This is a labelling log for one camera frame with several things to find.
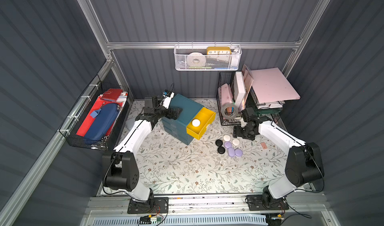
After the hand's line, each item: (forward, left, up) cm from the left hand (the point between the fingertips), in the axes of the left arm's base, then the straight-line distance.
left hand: (176, 106), depth 86 cm
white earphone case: (-9, -31, -21) cm, 39 cm away
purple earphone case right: (-19, -37, -21) cm, 47 cm away
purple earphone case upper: (-13, -32, -22) cm, 41 cm away
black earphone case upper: (-11, -26, -23) cm, 37 cm away
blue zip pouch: (-15, +32, +7) cm, 36 cm away
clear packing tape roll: (+4, -34, -15) cm, 38 cm away
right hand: (-13, -40, -15) cm, 44 cm away
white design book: (+12, -39, +3) cm, 40 cm away
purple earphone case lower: (-18, -33, -22) cm, 44 cm away
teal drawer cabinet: (-9, 0, -10) cm, 13 cm away
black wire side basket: (-21, +41, +12) cm, 48 cm away
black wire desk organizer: (+12, -50, -14) cm, 53 cm away
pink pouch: (+18, -34, -9) cm, 39 cm away
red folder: (-5, +39, +7) cm, 40 cm away
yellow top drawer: (-10, -12, -7) cm, 17 cm away
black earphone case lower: (-17, -27, -23) cm, 39 cm away
